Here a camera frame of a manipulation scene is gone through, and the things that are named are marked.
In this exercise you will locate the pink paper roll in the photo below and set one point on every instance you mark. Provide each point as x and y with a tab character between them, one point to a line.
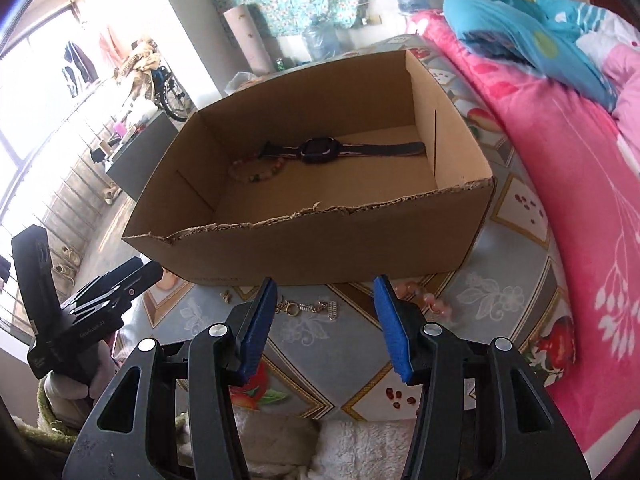
245	40

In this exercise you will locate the white fluffy blanket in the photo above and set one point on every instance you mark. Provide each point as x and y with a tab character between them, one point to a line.
350	445

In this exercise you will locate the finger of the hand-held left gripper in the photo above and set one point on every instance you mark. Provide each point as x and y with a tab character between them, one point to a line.
110	280
140	285

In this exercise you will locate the pile of clothes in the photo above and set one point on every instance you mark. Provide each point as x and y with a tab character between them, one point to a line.
140	60

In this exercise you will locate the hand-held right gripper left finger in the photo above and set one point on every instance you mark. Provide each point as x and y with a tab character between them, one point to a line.
257	330

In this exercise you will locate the metal railing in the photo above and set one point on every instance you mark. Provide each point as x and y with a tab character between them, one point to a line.
75	185

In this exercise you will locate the brown cardboard box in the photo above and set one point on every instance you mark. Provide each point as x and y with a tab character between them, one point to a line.
350	245

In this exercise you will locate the square-faced smart watch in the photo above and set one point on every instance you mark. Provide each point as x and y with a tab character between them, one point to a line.
316	150

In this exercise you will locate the blue patterned quilt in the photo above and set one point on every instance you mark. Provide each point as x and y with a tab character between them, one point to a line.
525	25

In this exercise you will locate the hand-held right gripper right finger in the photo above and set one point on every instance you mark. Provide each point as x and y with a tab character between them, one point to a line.
395	330

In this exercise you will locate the pair of beige slippers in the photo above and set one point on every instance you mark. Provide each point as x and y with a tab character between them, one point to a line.
111	195

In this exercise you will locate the dark hanging garment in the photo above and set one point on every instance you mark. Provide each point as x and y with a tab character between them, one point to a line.
77	67

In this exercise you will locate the green fringed cushion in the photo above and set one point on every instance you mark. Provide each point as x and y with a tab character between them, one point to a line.
45	432

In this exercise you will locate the clear water jug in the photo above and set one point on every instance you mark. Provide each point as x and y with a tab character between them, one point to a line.
320	37

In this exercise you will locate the fruit print tablecloth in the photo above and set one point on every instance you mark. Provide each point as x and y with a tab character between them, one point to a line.
505	260

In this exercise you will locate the green can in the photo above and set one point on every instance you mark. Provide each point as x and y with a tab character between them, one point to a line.
280	64

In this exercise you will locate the pink container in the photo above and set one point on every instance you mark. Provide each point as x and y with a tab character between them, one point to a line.
120	128

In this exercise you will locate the pair of white shoes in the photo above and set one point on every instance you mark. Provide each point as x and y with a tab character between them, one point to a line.
65	260

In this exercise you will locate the grey cabinet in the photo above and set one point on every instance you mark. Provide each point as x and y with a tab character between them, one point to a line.
145	160

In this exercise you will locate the pink floral blanket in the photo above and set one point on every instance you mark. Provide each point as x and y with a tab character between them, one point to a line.
590	210

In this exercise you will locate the wheelchair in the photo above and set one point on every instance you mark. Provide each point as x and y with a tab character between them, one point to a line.
175	100

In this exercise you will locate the white plastic bag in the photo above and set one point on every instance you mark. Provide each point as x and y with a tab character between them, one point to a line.
240	82

